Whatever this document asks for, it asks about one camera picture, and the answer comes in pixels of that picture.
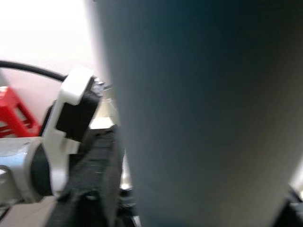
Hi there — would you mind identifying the red plastic stool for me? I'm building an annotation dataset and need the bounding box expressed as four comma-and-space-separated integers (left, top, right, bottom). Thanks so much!
0, 86, 41, 138

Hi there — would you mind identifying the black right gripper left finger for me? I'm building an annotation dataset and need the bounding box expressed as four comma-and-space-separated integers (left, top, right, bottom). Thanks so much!
51, 126, 133, 227

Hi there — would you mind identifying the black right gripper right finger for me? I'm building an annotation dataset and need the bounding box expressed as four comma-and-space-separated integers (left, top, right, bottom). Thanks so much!
280, 189, 303, 227

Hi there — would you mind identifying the white plastic table leg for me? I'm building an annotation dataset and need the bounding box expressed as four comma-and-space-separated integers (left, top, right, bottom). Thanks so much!
84, 0, 303, 227

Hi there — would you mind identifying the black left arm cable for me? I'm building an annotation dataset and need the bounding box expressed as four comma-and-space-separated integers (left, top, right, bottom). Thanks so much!
0, 60, 69, 82

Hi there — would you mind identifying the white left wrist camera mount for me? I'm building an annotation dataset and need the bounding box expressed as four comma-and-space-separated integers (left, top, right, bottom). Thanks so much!
41, 67, 94, 197

